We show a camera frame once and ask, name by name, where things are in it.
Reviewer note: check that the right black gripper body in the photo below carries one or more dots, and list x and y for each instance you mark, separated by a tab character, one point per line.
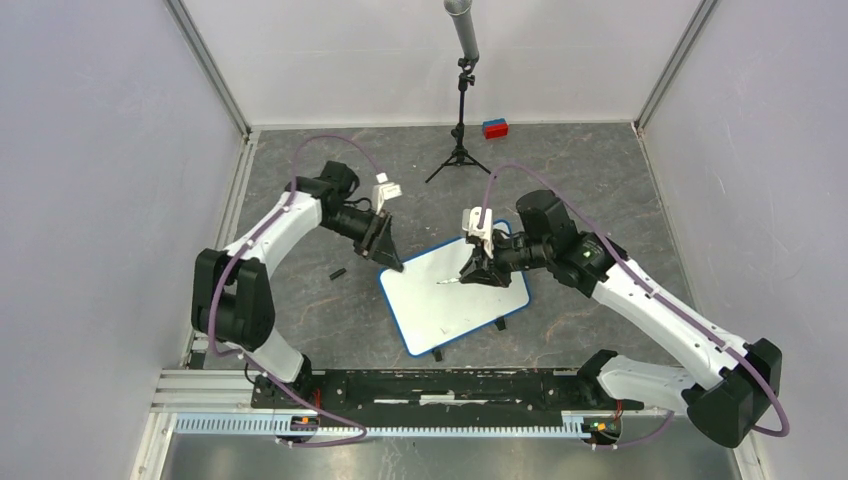
511	254

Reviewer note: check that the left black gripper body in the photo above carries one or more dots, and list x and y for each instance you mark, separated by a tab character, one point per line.
364	246

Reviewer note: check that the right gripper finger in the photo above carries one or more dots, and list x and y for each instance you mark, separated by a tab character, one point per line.
500	278
475	271

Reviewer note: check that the blue-framed whiteboard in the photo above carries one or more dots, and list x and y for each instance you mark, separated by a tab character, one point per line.
429	316

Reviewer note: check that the silver microphone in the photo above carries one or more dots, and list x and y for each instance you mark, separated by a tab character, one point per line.
460	14

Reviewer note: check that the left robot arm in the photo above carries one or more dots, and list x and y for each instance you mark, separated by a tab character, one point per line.
232	300

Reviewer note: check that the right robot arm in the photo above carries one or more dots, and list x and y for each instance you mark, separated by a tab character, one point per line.
723	383

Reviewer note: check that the red and blue eraser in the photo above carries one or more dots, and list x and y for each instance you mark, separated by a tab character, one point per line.
496	128

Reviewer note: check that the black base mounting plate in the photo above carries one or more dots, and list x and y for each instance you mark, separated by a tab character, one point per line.
533	397

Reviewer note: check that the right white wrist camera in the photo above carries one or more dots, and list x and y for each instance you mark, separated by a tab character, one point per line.
477	223

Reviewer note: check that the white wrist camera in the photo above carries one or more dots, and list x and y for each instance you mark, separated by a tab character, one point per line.
383	191
477	223

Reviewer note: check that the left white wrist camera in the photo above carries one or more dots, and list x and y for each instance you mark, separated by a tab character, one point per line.
383	191

